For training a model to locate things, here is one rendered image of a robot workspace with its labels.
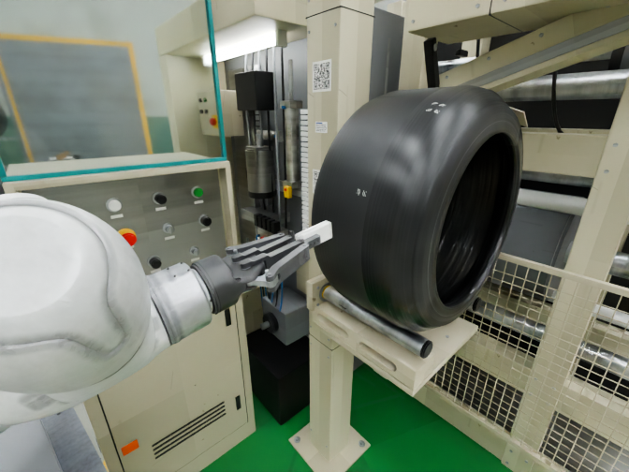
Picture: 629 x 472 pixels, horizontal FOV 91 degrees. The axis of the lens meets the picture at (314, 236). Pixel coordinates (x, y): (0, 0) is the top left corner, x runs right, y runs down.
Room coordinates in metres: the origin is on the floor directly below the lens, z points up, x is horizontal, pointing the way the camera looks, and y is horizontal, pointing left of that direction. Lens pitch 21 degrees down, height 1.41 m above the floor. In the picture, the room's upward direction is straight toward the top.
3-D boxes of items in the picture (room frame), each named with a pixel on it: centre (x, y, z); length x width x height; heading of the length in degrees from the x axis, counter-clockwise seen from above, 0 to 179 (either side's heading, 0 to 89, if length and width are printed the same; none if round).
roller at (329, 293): (0.70, -0.15, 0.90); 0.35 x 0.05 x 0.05; 41
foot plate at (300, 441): (0.98, -0.07, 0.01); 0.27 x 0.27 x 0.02; 41
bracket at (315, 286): (0.93, -0.13, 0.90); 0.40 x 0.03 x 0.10; 131
